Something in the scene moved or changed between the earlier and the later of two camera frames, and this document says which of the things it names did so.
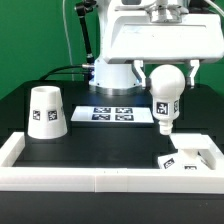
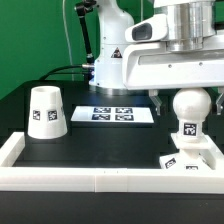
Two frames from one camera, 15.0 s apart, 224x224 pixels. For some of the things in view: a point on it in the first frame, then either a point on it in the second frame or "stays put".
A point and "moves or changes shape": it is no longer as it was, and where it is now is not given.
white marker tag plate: [113, 114] stays put
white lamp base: [196, 153] stays put
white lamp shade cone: [46, 119] stays put
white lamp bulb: [166, 84] moves or changes shape
